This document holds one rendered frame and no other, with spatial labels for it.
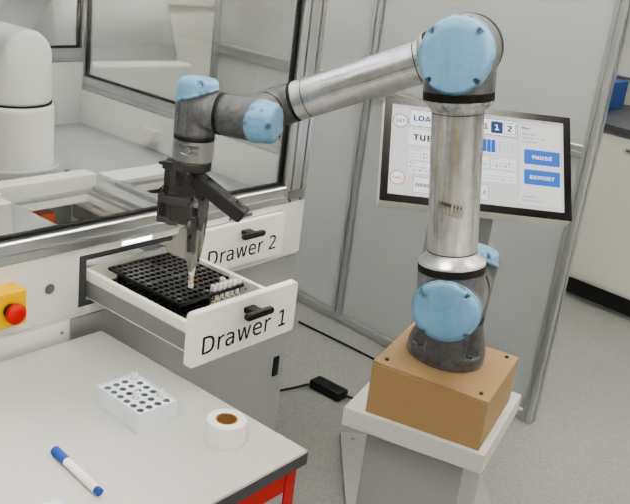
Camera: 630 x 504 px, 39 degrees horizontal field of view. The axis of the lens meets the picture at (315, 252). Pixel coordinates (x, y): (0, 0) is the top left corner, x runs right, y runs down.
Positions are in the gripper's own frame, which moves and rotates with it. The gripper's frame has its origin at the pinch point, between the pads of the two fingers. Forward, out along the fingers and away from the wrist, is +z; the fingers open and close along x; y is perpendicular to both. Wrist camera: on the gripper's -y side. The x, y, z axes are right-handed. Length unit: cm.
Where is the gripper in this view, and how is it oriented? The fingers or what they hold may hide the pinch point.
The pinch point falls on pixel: (195, 264)
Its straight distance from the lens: 170.4
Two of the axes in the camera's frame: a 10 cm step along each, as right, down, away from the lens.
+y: -9.8, -1.6, 0.9
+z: -1.2, 9.3, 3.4
